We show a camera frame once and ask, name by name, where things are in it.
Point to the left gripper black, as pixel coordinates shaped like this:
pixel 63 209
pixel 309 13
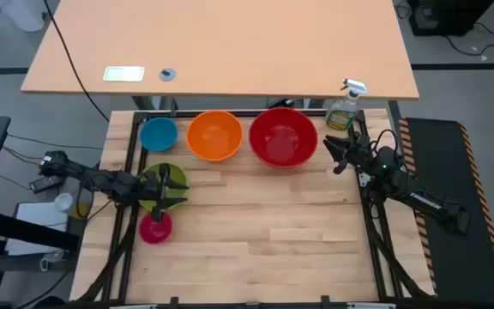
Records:
pixel 148 189

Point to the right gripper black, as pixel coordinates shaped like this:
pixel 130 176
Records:
pixel 360 152

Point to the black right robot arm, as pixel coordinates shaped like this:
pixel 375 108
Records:
pixel 427 201

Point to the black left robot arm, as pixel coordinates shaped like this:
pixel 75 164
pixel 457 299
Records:
pixel 101 178

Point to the green plastic bowl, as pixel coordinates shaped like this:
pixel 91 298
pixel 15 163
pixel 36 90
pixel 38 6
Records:
pixel 177 173

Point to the green cleaner spray bottle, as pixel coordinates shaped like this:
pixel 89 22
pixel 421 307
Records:
pixel 341 116

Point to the small magenta plastic bowl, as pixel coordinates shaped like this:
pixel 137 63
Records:
pixel 156 232

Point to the large red plastic bowl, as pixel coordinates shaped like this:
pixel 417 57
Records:
pixel 282 137

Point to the blue plastic bowl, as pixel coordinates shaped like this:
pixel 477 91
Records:
pixel 158 135

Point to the orange plastic bowl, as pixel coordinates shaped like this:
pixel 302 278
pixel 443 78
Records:
pixel 215 135

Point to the black mat with orange stripes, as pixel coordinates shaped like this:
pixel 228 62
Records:
pixel 444 150

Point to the clear plastic cup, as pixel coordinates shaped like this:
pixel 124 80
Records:
pixel 63 201

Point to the grey round desk grommet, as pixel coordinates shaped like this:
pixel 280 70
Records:
pixel 167 74

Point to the black handheld device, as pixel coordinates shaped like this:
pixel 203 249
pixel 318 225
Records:
pixel 45 183

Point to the white rectangular desk plate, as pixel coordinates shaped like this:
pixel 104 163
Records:
pixel 123 74

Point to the white cardboard box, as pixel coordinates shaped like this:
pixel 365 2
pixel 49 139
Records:
pixel 37 214

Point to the light wooden desk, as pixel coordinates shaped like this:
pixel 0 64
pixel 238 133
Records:
pixel 230 43

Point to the black equipment case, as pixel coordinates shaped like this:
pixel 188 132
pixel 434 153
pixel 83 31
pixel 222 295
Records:
pixel 448 15

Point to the white plastic container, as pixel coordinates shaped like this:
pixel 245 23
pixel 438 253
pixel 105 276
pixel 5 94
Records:
pixel 26 15

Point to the black aluminium rig frame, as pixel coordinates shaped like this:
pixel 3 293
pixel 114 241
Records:
pixel 132 141

